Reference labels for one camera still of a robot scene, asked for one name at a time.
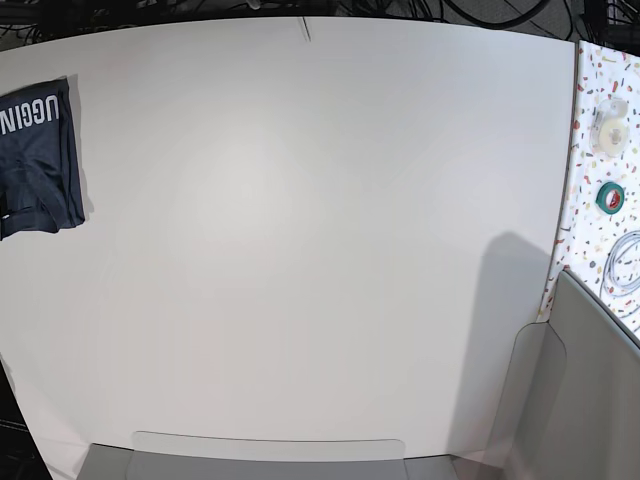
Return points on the blue t-shirt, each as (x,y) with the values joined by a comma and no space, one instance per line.
(40,172)

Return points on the grey chair front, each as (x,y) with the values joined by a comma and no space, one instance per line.
(171,456)

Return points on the grey chair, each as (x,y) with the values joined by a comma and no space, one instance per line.
(171,456)
(580,417)

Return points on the speckled white side table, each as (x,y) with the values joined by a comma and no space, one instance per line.
(601,250)

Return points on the green tape roll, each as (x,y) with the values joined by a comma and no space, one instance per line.
(610,198)

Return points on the grey chair right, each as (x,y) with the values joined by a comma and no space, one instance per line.
(580,417)

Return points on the clear tape dispenser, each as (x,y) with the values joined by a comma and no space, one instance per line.
(610,130)

